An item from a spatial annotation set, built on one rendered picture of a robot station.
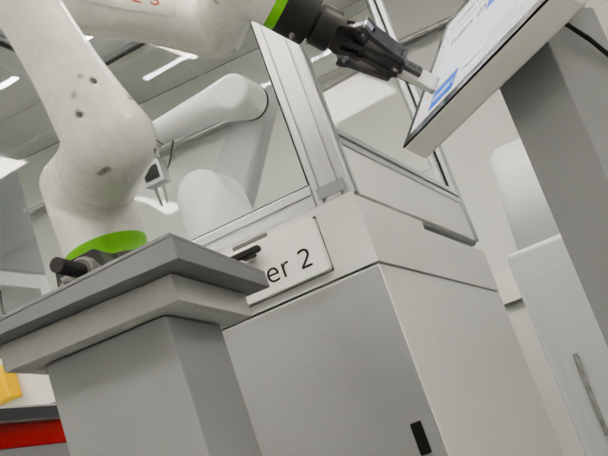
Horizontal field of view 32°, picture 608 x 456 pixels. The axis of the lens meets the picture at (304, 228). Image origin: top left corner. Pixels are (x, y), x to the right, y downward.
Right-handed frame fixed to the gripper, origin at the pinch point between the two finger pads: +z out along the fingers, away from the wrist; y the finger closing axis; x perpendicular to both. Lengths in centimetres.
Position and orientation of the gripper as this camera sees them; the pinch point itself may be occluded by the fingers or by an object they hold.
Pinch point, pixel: (418, 77)
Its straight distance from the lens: 187.6
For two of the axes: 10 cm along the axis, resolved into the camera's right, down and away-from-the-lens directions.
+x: -3.2, 8.2, -4.7
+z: 8.9, 4.4, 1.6
